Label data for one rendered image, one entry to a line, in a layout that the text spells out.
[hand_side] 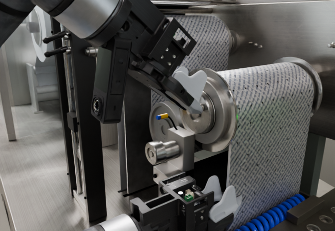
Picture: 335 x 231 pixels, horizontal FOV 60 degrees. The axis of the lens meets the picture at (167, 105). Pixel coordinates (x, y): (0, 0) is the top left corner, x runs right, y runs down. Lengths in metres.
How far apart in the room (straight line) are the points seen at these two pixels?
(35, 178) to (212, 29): 0.73
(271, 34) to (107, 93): 0.54
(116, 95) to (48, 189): 0.66
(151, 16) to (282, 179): 0.44
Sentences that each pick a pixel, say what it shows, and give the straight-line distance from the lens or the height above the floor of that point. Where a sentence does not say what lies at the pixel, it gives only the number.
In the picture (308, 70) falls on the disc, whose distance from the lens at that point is 0.67.
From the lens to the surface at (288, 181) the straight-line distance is 0.68.
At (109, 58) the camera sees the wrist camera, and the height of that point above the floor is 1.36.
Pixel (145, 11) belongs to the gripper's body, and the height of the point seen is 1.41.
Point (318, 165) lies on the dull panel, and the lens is 0.82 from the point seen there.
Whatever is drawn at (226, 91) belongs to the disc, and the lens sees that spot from 0.46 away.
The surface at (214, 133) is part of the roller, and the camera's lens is 0.49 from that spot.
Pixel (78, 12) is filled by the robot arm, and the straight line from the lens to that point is 0.33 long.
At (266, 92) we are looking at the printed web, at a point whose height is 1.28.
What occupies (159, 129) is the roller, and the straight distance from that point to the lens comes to 0.64.
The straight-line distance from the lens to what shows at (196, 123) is 0.50.
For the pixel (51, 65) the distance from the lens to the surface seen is 1.38.
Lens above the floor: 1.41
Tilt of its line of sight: 17 degrees down
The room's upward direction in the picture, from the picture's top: straight up
